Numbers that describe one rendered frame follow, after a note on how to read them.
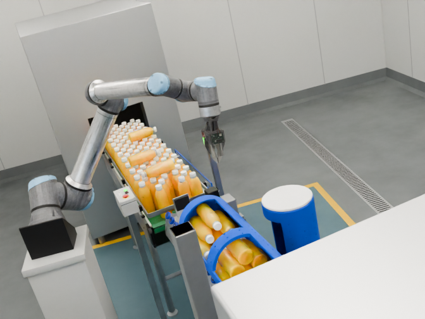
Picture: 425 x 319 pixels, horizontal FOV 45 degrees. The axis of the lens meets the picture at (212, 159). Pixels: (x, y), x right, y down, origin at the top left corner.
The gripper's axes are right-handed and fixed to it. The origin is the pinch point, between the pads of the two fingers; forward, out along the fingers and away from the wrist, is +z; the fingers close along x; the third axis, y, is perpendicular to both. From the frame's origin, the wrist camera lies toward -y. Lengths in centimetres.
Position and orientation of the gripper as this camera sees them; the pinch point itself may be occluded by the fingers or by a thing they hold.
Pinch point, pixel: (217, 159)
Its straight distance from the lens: 231.1
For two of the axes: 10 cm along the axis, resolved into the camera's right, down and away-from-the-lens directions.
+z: 1.6, 9.6, 2.2
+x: 9.6, -2.1, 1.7
